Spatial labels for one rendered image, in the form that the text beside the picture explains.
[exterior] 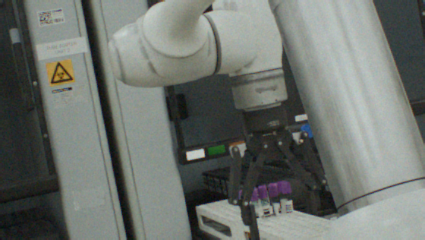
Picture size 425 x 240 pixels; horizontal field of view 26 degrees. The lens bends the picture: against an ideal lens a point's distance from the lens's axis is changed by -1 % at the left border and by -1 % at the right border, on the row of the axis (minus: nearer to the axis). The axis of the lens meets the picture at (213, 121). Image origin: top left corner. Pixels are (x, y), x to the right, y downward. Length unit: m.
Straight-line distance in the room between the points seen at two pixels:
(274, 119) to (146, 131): 0.44
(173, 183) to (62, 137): 0.25
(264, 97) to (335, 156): 0.64
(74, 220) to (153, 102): 0.29
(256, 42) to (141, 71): 0.20
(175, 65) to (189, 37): 0.05
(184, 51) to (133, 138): 0.50
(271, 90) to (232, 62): 0.08
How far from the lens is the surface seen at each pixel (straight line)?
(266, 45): 1.50
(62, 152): 1.86
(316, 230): 1.44
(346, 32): 0.89
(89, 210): 1.88
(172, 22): 1.38
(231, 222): 1.70
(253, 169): 1.53
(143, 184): 1.89
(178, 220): 1.91
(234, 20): 1.49
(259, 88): 1.50
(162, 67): 1.43
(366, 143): 0.87
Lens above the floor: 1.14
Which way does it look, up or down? 3 degrees down
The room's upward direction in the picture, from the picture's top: 11 degrees counter-clockwise
